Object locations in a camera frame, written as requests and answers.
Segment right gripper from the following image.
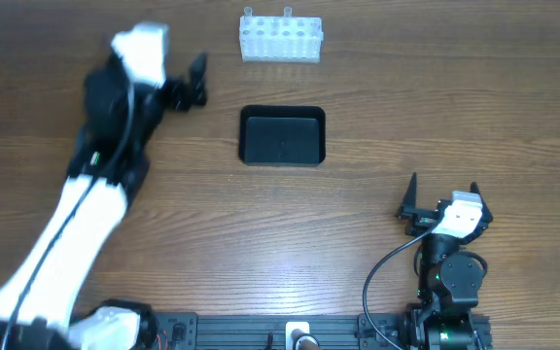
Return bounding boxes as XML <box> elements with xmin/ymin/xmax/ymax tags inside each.
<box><xmin>396</xmin><ymin>172</ymin><xmax>494</xmax><ymax>236</ymax></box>

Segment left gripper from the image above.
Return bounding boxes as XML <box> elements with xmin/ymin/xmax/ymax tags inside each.
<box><xmin>160</xmin><ymin>52</ymin><xmax>209</xmax><ymax>113</ymax></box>

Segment black tray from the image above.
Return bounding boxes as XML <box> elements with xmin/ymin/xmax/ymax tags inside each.
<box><xmin>237</xmin><ymin>104</ymin><xmax>328</xmax><ymax>168</ymax></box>

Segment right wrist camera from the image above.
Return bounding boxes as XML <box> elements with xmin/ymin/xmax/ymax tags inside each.
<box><xmin>434</xmin><ymin>190</ymin><xmax>485</xmax><ymax>240</ymax></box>

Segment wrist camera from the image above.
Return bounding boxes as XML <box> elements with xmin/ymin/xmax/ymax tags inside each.
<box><xmin>434</xmin><ymin>190</ymin><xmax>485</xmax><ymax>240</ymax></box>
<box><xmin>110</xmin><ymin>21</ymin><xmax>170</xmax><ymax>89</ymax></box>

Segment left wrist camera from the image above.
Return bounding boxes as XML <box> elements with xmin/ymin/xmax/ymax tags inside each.
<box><xmin>110</xmin><ymin>21</ymin><xmax>170</xmax><ymax>89</ymax></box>

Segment mounting rail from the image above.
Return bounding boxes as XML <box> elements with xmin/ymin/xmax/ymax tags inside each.
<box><xmin>149</xmin><ymin>311</ymin><xmax>494</xmax><ymax>350</ymax></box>

